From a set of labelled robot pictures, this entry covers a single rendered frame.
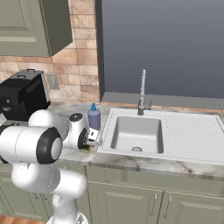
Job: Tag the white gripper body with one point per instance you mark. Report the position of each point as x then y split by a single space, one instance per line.
95 139

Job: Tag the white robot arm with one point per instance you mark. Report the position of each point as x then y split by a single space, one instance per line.
29 145

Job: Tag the yellow green sponge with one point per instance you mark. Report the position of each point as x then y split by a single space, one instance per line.
86 149

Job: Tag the purple soap dispenser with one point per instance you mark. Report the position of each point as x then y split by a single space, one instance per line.
94 118

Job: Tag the white sink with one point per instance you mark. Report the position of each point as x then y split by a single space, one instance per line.
175 137

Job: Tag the grey spring tap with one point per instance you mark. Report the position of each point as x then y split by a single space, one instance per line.
142 96

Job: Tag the green base cupboard door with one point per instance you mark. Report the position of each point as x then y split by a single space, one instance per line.
125 204
20 201
195 208

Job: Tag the black coffee machine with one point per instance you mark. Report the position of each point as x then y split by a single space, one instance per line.
22 96

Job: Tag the dark window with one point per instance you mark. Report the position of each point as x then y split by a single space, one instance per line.
163 49

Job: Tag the grey wall socket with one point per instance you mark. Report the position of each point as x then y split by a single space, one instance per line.
53 81

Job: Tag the green wall cupboard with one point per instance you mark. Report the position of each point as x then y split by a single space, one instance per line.
32 26

